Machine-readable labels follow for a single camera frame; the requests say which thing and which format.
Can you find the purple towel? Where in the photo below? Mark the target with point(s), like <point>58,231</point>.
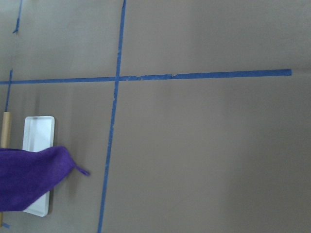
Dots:
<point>25,176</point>

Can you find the white rack base tray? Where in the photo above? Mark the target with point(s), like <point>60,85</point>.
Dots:
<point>38,135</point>

